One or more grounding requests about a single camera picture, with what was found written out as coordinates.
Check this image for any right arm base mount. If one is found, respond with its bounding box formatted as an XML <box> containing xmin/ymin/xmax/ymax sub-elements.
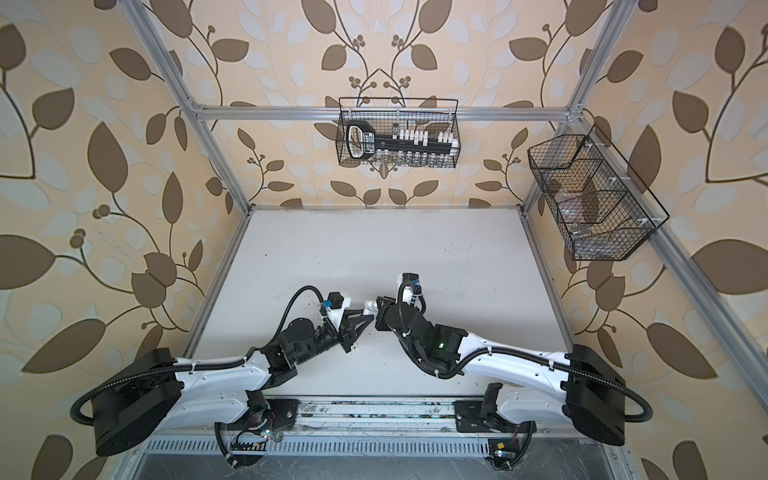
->
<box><xmin>453</xmin><ymin>382</ymin><xmax>537</xmax><ymax>434</ymax></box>

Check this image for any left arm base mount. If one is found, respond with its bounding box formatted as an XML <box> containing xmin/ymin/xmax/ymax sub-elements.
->
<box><xmin>226</xmin><ymin>391</ymin><xmax>300</xmax><ymax>432</ymax></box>

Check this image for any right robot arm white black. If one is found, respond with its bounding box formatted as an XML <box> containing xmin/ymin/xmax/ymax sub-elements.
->
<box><xmin>365</xmin><ymin>282</ymin><xmax>653</xmax><ymax>446</ymax></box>

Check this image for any back wire basket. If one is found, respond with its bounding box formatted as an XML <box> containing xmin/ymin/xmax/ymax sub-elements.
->
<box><xmin>335</xmin><ymin>95</ymin><xmax>462</xmax><ymax>169</ymax></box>

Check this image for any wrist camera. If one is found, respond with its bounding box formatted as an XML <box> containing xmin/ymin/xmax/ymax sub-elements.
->
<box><xmin>396</xmin><ymin>272</ymin><xmax>422</xmax><ymax>303</ymax></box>
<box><xmin>320</xmin><ymin>292</ymin><xmax>351</xmax><ymax>330</ymax></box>

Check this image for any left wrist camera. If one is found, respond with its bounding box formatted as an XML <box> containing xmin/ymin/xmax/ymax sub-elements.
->
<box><xmin>320</xmin><ymin>292</ymin><xmax>351</xmax><ymax>330</ymax></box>

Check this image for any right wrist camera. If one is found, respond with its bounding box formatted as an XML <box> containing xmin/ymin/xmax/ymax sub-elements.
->
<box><xmin>396</xmin><ymin>272</ymin><xmax>422</xmax><ymax>303</ymax></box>

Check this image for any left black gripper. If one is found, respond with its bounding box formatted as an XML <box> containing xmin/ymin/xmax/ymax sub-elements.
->
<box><xmin>295</xmin><ymin>307</ymin><xmax>374</xmax><ymax>369</ymax></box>

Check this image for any black tool rack with handle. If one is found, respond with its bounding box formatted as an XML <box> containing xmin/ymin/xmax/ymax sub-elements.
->
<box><xmin>336</xmin><ymin>120</ymin><xmax>461</xmax><ymax>163</ymax></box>

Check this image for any right wire basket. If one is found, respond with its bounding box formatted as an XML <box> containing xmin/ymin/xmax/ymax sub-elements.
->
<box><xmin>527</xmin><ymin>126</ymin><xmax>670</xmax><ymax>261</ymax></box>

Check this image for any white round charging case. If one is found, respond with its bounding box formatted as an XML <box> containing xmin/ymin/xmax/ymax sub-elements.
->
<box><xmin>364</xmin><ymin>301</ymin><xmax>378</xmax><ymax>315</ymax></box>

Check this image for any wire basket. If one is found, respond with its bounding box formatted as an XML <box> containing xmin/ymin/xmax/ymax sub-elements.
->
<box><xmin>335</xmin><ymin>95</ymin><xmax>462</xmax><ymax>169</ymax></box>
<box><xmin>527</xmin><ymin>126</ymin><xmax>670</xmax><ymax>261</ymax></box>

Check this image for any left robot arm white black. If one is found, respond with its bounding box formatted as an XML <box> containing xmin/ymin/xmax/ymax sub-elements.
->
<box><xmin>69</xmin><ymin>285</ymin><xmax>378</xmax><ymax>457</ymax></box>

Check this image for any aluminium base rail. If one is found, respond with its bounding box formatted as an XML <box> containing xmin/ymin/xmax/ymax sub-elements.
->
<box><xmin>137</xmin><ymin>394</ymin><xmax>625</xmax><ymax>439</ymax></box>

